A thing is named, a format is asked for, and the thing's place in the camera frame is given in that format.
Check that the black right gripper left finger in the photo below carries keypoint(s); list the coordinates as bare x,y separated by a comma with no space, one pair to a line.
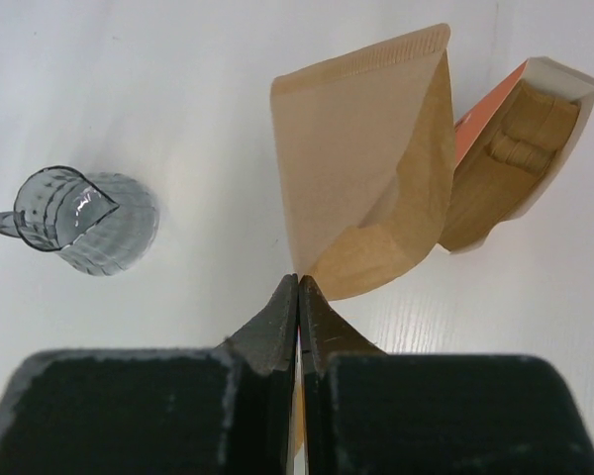
264,351

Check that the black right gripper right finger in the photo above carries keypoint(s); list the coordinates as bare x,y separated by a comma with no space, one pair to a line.
323,334

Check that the brown paper coffee filter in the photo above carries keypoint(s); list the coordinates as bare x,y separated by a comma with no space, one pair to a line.
365,148

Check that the grey glass carafe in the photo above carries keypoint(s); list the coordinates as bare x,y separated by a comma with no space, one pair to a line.
99,223

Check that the orange coffee filter box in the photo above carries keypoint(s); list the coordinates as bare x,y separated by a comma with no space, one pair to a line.
511,144

